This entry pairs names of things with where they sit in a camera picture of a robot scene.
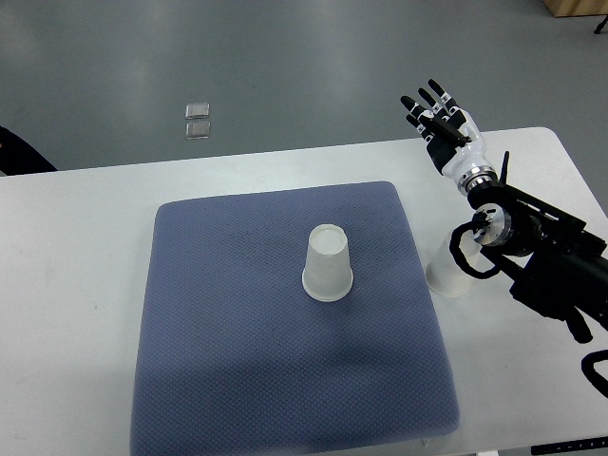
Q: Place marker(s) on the black table control panel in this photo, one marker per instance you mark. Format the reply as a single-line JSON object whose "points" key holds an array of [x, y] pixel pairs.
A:
{"points": [[570, 446]]}

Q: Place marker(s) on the wooden box corner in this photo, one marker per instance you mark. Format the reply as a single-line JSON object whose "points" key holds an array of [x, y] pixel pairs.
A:
{"points": [[576, 8]]}

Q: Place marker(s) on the upper metal floor plate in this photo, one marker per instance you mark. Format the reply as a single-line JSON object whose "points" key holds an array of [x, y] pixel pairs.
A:
{"points": [[199, 110]]}

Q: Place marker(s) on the white paper cup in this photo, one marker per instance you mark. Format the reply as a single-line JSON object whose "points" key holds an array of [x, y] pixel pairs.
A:
{"points": [[443, 275], [327, 275]]}

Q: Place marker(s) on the blue grey fabric cushion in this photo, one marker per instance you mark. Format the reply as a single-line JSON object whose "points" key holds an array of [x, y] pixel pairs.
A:
{"points": [[235, 358]]}

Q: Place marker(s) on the black tripod leg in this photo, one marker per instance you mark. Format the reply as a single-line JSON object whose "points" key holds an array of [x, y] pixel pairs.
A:
{"points": [[599, 28]]}

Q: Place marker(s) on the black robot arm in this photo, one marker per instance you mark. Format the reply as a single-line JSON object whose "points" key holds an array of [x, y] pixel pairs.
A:
{"points": [[557, 268]]}

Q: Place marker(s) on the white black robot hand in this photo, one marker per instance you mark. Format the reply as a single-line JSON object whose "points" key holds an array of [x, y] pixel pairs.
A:
{"points": [[453, 141]]}

